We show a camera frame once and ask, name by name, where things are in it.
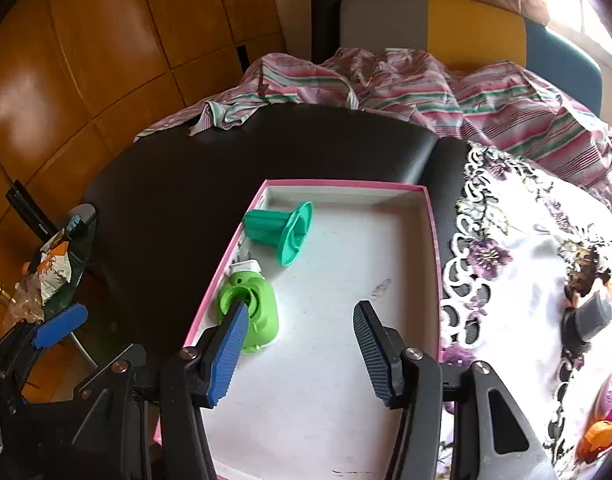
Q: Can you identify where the white embroidered floral tablecloth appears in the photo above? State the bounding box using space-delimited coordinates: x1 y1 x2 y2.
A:
436 142 612 480

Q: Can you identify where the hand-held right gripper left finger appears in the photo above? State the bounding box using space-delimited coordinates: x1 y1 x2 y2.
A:
71 302 251 480

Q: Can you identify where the grey black plastic toy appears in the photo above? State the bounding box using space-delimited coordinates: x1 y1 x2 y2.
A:
562 290 612 357

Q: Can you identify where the white orange snack packet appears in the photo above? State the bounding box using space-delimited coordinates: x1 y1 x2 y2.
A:
28 230 72 305

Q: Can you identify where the orange plastic block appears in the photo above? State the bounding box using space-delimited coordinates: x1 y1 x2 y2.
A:
577 419 612 462

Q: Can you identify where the teal plastic funnel toy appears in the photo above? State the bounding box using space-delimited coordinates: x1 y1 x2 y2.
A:
242 201 315 267

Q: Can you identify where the clear plastic wrapper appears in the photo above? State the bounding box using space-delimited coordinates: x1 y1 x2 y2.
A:
2 280 46 325

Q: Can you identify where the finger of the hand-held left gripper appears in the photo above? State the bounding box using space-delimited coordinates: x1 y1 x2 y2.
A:
0 303 89 403

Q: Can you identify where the pink striped cloth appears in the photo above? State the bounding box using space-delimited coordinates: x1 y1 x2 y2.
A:
134 47 612 216

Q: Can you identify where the brown figurine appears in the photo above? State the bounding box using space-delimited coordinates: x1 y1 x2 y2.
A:
564 247 612 307

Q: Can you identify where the wooden wardrobe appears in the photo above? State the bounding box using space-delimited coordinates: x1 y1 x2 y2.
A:
0 0 289 321

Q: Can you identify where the black stick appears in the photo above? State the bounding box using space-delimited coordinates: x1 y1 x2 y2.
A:
6 180 62 239

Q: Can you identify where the bright window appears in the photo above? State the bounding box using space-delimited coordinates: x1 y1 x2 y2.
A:
548 0 612 58

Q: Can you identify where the glass side table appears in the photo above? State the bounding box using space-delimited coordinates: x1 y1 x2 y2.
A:
6 204 101 371

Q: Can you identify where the pink-rimmed white tray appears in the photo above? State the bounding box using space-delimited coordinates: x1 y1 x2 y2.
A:
153 178 444 480

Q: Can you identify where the grey yellow blue padded headboard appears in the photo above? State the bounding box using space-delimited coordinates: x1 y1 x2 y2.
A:
340 0 602 116

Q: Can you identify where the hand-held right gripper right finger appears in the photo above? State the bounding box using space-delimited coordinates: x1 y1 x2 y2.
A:
352 301 556 480

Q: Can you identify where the black cylindrical post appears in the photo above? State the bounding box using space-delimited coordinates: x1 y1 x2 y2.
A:
311 0 347 63

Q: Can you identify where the light green plastic toy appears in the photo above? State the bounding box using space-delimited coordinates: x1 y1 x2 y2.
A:
217 270 279 355

